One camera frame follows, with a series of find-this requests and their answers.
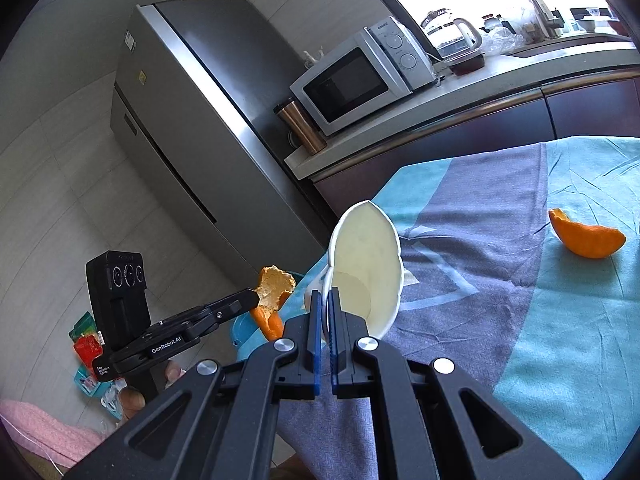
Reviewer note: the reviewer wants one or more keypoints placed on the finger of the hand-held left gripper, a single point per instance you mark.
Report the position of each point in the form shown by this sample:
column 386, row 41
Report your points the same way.
column 235, row 305

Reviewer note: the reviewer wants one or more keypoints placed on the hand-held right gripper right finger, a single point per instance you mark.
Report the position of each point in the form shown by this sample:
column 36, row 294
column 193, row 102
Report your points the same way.
column 334, row 365

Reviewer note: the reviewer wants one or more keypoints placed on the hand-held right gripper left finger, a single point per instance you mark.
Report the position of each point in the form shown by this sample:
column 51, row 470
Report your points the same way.
column 315, row 355

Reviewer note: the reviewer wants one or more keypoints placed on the orange peel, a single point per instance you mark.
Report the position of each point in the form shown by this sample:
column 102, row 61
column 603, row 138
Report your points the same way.
column 590, row 240
column 272, row 285

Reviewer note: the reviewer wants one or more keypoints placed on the crushed white paper cup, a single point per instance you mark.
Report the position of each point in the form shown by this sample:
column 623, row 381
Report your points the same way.
column 365, row 245

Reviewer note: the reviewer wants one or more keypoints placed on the person's left forearm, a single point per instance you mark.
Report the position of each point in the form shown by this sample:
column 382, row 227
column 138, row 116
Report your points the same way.
column 45, row 425

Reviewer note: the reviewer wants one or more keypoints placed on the person's left hand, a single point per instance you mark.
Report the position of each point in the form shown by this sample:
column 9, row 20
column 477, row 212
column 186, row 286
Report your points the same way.
column 132, row 405

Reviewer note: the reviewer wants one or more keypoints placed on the green packet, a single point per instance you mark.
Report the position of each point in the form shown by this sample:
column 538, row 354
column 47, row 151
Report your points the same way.
column 82, row 325

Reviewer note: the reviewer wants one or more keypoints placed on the red packet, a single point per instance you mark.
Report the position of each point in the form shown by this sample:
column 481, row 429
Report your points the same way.
column 89, row 350

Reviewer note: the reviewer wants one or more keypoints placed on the teal packet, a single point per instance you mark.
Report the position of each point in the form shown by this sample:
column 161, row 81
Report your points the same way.
column 92, row 382

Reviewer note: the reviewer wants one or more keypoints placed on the teal and grey tablecloth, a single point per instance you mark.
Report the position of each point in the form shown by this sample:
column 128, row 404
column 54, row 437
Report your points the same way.
column 500, row 310

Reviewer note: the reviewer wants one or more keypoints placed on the copper tumbler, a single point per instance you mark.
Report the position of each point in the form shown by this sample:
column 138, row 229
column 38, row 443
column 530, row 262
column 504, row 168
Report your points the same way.
column 305, row 130

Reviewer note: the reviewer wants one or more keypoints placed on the grey refrigerator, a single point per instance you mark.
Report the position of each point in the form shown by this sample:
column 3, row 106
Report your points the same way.
column 200, row 110

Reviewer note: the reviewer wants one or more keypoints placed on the white microwave oven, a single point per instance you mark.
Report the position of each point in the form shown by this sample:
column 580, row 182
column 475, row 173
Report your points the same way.
column 345, row 85

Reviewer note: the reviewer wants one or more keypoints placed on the small white plastic item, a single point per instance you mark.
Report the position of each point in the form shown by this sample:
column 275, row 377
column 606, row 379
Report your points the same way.
column 314, row 59

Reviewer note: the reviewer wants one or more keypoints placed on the kitchen counter cabinet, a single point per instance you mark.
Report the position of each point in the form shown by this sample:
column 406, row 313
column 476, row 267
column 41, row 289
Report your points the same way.
column 450, row 125

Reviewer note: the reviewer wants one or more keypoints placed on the dark red food box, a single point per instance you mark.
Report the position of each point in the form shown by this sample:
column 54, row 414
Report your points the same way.
column 466, row 64

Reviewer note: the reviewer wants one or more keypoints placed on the glass electric kettle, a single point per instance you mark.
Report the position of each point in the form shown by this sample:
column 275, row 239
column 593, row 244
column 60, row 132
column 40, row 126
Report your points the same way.
column 450, row 32

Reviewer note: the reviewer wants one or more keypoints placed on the clear plastic bag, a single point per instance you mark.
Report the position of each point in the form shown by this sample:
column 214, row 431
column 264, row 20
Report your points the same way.
column 505, row 32

